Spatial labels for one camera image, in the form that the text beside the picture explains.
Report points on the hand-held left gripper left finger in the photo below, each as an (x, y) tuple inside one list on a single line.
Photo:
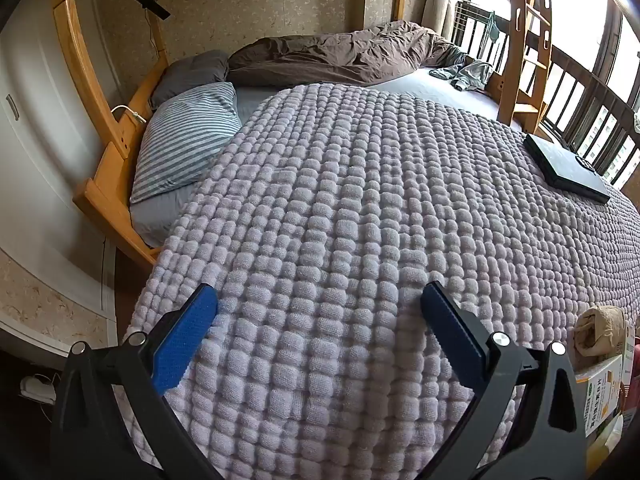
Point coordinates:
[(185, 335)]

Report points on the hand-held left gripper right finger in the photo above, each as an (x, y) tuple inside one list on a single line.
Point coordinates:
[(450, 330)]

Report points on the white power strip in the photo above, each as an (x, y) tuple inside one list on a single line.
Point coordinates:
[(37, 387)]

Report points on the white orange medicine box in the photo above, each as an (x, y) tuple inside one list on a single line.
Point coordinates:
[(600, 390)]

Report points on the lilac waffle blanket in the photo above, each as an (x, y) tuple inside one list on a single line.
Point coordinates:
[(350, 185)]

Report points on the black flat case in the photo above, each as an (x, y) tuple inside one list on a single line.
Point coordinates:
[(560, 165)]

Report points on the striped pillow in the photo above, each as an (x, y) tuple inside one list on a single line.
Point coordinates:
[(185, 135)]

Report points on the grey bed sheet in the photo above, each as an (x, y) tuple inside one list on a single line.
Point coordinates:
[(430, 85)]

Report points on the white wardrobe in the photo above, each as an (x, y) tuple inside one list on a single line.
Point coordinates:
[(40, 135)]

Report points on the grey garment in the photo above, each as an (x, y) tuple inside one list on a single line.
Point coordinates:
[(472, 72)]

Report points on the grey pillow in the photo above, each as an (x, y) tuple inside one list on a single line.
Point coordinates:
[(195, 72)]

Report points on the wooden ladder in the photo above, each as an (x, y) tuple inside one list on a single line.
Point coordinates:
[(515, 60)]

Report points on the black balcony railing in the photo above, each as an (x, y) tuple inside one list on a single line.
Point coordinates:
[(592, 85)]

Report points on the brown duvet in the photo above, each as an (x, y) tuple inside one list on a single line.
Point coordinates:
[(340, 55)]

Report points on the green hanging cloth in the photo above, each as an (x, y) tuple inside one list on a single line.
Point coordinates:
[(492, 27)]

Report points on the white curtain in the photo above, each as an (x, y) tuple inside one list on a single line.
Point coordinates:
[(440, 0)]

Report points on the black wall bracket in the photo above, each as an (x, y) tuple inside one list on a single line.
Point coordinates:
[(147, 2)]

